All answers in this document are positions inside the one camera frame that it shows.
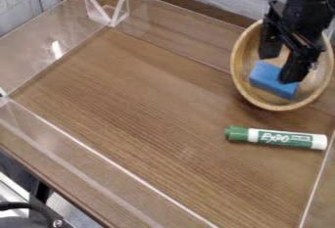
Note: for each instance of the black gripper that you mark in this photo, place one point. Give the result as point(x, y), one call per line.
point(294, 23)

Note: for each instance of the blue foam block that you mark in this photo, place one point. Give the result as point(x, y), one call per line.
point(265, 78)

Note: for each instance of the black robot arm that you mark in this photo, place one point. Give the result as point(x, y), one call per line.
point(294, 24)

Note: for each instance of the brown wooden bowl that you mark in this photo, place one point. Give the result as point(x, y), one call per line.
point(317, 89)

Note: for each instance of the green Expo marker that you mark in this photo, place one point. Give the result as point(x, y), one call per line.
point(278, 138)

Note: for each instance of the clear acrylic tray wall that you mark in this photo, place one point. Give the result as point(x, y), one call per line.
point(119, 95)

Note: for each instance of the black metal bracket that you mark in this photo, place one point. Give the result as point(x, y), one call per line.
point(55, 220)

